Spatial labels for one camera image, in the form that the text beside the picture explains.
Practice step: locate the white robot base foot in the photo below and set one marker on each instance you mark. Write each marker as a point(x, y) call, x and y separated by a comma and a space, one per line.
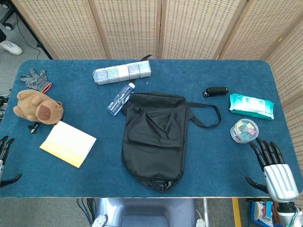
point(200, 223)
point(100, 221)

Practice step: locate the black stapler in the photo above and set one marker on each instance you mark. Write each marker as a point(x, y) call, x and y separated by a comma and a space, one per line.
point(216, 91)

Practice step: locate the small black clip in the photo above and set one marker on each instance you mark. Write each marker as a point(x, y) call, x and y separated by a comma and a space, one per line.
point(33, 128)

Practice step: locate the grey striped work glove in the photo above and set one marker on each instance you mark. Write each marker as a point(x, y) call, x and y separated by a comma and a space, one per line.
point(35, 79)

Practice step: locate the black fabric backpack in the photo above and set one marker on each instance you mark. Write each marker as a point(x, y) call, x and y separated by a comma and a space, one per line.
point(154, 142)

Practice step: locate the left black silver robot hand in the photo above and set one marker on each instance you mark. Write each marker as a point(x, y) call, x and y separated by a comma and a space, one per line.
point(4, 147)

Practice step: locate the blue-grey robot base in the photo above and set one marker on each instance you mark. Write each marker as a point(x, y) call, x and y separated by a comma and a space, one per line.
point(146, 212)

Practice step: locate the wrapped tissue multipack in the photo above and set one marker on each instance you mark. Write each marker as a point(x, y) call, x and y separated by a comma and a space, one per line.
point(122, 72)

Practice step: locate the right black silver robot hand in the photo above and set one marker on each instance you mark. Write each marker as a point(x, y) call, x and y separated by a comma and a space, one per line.
point(279, 179)

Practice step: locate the brown capybara plush toy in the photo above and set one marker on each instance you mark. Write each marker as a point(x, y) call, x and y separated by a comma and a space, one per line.
point(35, 106)

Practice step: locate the white sneaker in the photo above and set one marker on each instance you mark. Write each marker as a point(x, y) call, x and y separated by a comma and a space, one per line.
point(10, 47)

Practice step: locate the clear tub of binder clips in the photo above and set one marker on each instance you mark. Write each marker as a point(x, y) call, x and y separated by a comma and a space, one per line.
point(245, 131)

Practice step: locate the black wheeled stand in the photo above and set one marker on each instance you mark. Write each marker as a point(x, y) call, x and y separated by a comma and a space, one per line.
point(33, 35)

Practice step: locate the blue storage crate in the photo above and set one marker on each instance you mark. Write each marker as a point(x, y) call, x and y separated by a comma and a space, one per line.
point(262, 212)

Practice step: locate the green wet wipes pack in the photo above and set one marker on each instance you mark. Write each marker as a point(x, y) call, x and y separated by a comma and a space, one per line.
point(252, 105)

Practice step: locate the blue felt table cover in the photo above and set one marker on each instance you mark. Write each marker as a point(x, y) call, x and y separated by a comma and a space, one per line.
point(94, 170)

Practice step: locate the yellow white notebook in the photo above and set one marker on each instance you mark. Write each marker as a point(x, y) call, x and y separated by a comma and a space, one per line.
point(67, 143)

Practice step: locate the clear plastic water bottle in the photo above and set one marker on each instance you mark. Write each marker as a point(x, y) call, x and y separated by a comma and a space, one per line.
point(119, 99)

